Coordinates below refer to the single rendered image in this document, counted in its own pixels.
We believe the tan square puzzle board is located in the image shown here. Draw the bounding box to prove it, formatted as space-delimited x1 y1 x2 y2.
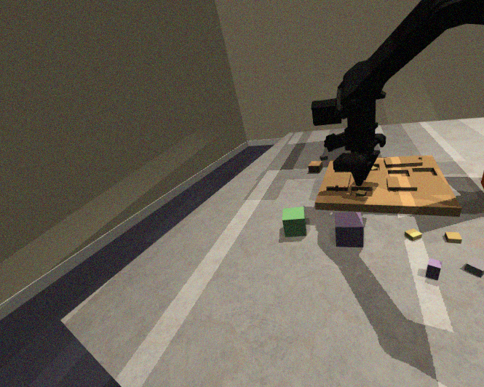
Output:
315 155 461 217

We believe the green cube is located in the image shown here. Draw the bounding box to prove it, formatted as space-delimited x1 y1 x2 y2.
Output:
282 207 307 237

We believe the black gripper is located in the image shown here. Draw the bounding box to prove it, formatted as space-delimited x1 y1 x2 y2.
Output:
333 120 386 186

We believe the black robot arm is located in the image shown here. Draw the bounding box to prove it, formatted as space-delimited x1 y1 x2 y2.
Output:
312 0 484 126

